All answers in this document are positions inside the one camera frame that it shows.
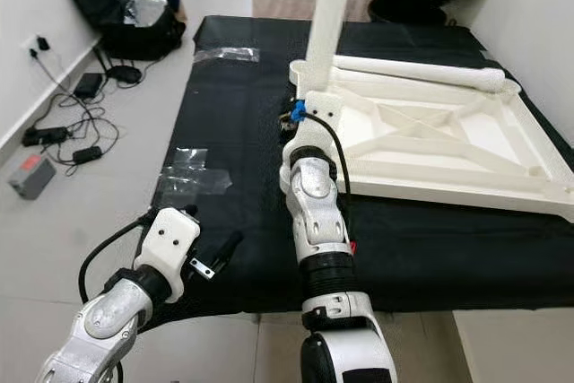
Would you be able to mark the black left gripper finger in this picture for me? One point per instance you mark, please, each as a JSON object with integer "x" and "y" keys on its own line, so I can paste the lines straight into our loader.
{"x": 229, "y": 248}

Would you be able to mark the white plastic table leg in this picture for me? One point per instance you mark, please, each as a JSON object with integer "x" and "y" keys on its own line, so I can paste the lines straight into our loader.
{"x": 421, "y": 73}
{"x": 330, "y": 15}

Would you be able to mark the black tablecloth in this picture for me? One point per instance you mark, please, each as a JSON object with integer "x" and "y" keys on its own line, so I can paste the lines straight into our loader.
{"x": 233, "y": 114}

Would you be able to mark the white plastic table top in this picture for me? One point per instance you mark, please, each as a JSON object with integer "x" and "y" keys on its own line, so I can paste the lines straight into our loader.
{"x": 439, "y": 132}

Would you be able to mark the small black power adapter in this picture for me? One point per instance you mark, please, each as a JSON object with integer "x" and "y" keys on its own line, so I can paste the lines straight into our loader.
{"x": 87, "y": 154}

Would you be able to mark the black oval device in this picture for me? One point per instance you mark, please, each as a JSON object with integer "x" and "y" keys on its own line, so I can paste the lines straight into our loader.
{"x": 123, "y": 74}

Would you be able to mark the white plastic packet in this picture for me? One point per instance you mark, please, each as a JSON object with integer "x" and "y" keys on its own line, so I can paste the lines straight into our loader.
{"x": 148, "y": 9}

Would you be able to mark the grey box with red label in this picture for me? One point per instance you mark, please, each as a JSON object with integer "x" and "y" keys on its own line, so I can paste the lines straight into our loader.
{"x": 31, "y": 177}

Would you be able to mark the black power strip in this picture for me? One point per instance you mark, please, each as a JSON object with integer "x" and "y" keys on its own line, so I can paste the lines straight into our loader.
{"x": 45, "y": 136}

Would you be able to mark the black power adapter brick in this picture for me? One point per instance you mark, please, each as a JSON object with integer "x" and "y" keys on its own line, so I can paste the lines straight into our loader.
{"x": 88, "y": 85}

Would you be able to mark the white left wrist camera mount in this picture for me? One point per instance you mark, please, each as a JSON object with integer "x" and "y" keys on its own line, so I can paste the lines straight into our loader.
{"x": 166, "y": 241}

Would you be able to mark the white wall socket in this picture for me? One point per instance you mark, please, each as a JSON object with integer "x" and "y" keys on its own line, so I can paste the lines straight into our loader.
{"x": 38, "y": 43}

